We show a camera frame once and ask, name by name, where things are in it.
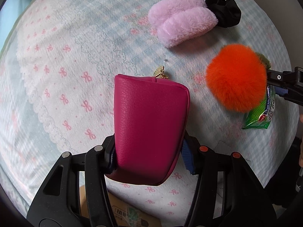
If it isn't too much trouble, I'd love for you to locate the black scrunchie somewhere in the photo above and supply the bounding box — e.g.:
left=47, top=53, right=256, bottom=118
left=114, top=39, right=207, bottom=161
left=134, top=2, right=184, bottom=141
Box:
left=205, top=0, right=242, bottom=28

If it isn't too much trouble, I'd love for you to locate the checked floral bed quilt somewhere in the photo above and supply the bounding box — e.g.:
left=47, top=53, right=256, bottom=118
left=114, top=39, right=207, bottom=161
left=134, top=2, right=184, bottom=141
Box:
left=1, top=0, right=299, bottom=215

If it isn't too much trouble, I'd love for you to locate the green tissue packet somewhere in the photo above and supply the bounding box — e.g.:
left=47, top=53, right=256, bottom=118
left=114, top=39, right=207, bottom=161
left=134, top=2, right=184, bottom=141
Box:
left=241, top=52, right=277, bottom=130

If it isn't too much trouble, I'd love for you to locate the orange fluffy pompom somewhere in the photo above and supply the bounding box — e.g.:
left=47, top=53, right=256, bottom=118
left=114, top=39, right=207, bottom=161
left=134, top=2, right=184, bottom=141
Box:
left=205, top=44, right=267, bottom=113

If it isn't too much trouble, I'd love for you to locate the open cardboard box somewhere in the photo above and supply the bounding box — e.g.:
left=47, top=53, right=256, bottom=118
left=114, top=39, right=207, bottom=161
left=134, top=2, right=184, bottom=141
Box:
left=79, top=184, right=162, bottom=227

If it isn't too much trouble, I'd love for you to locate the right hand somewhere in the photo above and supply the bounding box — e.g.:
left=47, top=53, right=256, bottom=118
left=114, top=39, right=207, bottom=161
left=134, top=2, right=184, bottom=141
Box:
left=298, top=113, right=303, bottom=168

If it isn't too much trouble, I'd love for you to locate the light blue hanging sheet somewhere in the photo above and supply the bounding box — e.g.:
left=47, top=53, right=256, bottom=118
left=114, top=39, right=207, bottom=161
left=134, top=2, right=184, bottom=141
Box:
left=1, top=0, right=23, bottom=49

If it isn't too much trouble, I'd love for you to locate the white paper tissue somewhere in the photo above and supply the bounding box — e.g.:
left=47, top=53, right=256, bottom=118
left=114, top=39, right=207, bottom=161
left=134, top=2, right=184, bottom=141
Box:
left=213, top=142, right=251, bottom=219

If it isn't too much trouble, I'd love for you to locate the pink fluffy scrunchie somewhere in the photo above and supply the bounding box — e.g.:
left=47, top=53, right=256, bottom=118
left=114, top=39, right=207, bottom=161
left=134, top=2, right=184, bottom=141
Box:
left=148, top=0, right=218, bottom=48

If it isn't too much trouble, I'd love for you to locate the magenta leather pouch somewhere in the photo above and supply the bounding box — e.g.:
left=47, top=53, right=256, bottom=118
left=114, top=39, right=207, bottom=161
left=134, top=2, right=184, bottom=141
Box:
left=108, top=74, right=190, bottom=186

